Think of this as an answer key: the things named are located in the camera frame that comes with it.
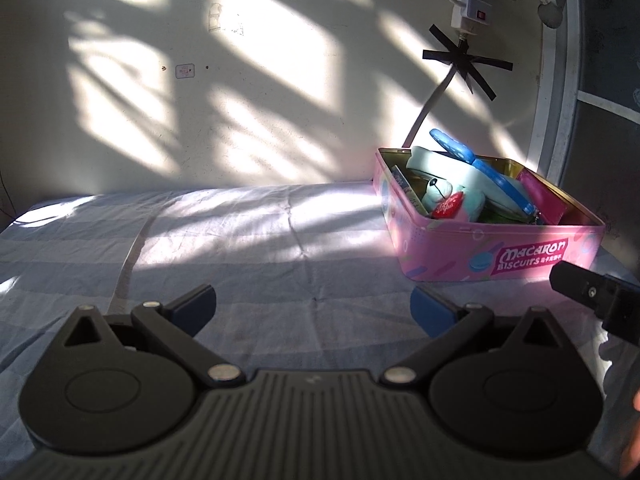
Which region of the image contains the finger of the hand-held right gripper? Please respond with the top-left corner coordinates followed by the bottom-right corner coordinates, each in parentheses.
top-left (549, 259), bottom-right (640, 346)

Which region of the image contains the blue checked bed sheet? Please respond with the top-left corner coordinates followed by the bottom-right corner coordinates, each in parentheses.
top-left (0, 180), bottom-right (640, 480)

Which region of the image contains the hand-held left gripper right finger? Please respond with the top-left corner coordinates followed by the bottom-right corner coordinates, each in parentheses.
top-left (382, 285), bottom-right (573, 386)

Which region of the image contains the blue plastic tool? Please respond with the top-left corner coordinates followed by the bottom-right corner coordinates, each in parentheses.
top-left (429, 128), bottom-right (538, 218)

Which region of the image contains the pink pouch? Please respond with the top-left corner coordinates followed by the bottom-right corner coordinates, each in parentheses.
top-left (515, 170), bottom-right (568, 226)

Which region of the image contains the beige power cable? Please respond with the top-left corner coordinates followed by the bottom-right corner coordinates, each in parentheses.
top-left (402, 35), bottom-right (468, 148)

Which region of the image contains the white plush toy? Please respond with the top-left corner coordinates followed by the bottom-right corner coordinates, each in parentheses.
top-left (406, 146), bottom-right (523, 216)

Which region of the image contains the person's right hand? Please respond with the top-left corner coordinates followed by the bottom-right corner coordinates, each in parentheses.
top-left (619, 391), bottom-right (640, 477)

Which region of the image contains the black tape star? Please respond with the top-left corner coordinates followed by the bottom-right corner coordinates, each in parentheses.
top-left (422, 24), bottom-right (514, 101)

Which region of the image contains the toothpaste box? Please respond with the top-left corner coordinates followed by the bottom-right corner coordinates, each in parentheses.
top-left (391, 164), bottom-right (426, 211)

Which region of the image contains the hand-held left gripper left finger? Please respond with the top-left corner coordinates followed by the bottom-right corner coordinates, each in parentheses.
top-left (62, 284), bottom-right (246, 388)

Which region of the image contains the pink biscuit tin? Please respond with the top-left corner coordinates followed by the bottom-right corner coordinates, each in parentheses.
top-left (374, 147), bottom-right (607, 282)

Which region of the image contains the white window frame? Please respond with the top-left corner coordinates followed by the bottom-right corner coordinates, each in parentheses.
top-left (530, 0), bottom-right (640, 241)

